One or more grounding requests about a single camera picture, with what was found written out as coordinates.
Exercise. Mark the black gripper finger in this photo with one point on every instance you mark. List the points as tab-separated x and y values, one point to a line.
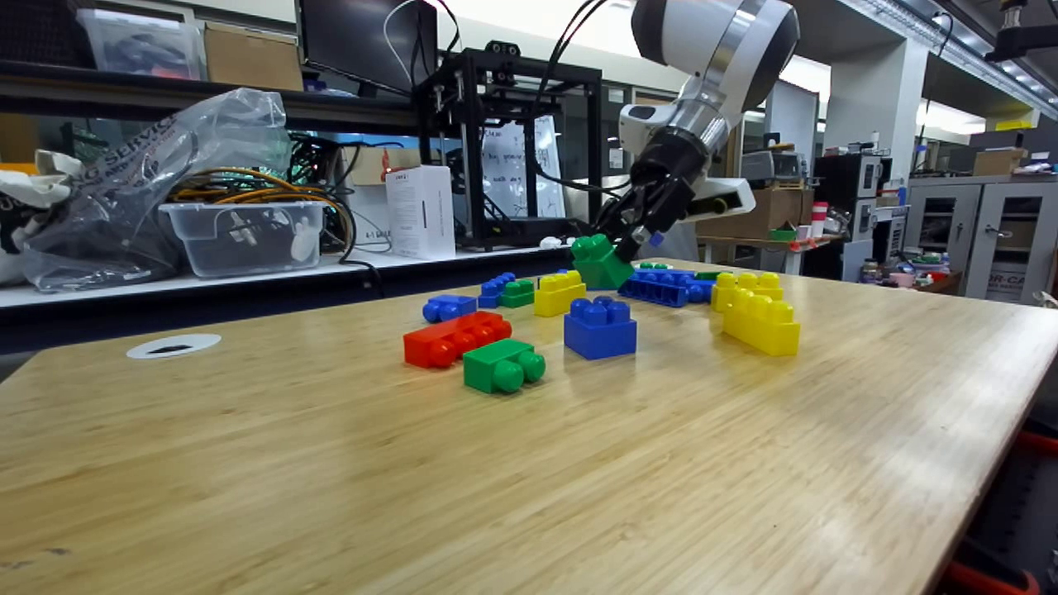
618	215
644	237

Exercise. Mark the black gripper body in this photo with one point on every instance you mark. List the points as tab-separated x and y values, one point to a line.
666	169

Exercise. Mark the green square toy block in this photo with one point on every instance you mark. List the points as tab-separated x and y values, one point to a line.
599	267
503	365

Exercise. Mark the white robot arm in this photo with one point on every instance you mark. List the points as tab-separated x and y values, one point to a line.
715	45

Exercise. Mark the small green toy block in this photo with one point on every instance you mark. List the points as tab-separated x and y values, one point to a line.
519	293
655	267
707	271

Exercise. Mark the long blue toy block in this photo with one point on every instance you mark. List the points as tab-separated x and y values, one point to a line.
659	293
650	277

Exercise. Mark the wide blue toy block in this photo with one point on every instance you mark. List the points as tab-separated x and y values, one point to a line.
697	289

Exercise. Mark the blue square toy block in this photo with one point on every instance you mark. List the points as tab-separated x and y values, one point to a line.
599	329

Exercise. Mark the yellow toy block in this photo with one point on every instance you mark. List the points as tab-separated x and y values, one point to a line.
552	297
760	322
749	283

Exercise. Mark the large brown cardboard box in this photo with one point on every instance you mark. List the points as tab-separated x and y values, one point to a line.
779	214

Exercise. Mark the white standing panel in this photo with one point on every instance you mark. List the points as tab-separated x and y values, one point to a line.
812	135

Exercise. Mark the black equipment box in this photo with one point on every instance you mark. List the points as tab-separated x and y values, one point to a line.
846	182

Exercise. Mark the small blue toy block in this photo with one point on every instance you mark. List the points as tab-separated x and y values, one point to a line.
446	310

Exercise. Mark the white cardboard box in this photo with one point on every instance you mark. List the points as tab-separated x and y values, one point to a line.
417	208

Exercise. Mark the red toy block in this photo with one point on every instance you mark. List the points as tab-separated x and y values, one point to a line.
457	337

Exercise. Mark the black monitor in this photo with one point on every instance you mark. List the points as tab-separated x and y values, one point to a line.
363	45

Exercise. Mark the grey metal cabinet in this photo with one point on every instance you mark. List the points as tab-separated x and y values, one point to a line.
978	237

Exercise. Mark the small brown cardboard box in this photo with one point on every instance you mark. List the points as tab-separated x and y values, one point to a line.
997	162

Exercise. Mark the clear plastic container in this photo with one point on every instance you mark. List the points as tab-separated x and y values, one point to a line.
244	237

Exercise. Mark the white topped side bench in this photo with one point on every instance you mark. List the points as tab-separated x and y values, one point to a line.
220	303

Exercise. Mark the red chair base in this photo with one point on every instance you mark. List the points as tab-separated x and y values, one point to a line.
994	581

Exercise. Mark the clear plastic bag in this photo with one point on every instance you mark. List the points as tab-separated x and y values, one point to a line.
133	186

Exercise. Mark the clear plastic storage bin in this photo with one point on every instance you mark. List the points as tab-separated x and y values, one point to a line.
140	41

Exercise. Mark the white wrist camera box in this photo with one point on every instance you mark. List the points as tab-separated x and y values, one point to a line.
729	199

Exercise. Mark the black 3D printer frame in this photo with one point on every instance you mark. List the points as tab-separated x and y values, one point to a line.
475	168

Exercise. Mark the black wall shelf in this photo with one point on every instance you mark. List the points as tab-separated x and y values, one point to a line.
110	93

